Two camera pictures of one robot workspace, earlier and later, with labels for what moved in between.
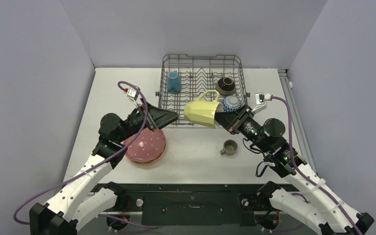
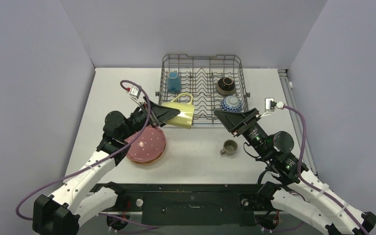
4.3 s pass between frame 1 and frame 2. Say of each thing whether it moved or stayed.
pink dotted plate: stayed
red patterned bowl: stayed
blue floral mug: stayed
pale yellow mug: moved
